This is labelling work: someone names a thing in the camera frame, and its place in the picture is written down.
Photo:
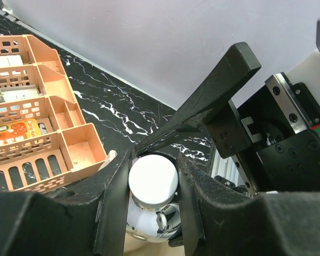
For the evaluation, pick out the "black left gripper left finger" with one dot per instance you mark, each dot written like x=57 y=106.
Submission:
x=87 y=219

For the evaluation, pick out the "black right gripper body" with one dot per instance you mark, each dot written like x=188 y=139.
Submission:
x=273 y=138

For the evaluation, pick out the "peach plastic file organizer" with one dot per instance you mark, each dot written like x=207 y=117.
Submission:
x=45 y=142

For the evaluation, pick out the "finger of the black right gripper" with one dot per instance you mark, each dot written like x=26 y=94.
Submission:
x=238 y=65

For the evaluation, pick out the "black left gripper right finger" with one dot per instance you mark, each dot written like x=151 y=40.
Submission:
x=217 y=220

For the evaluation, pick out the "aluminium table frame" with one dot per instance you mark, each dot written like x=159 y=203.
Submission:
x=230 y=173

